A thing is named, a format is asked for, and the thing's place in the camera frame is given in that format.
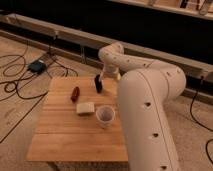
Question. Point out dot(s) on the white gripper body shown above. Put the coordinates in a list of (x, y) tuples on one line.
[(110, 71)]

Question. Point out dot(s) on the black eraser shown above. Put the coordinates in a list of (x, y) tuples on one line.
[(98, 84)]

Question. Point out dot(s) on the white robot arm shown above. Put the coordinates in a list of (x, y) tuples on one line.
[(144, 85)]

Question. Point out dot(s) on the translucent plastic cup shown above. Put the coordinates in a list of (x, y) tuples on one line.
[(105, 115)]

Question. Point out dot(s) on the white sponge block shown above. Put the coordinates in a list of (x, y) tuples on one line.
[(85, 108)]

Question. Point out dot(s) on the red brown small bottle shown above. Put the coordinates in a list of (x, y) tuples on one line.
[(75, 94)]

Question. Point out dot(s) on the wooden square table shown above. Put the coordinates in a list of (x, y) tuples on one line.
[(63, 136)]

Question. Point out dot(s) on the blue power box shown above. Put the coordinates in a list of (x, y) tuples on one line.
[(36, 67)]

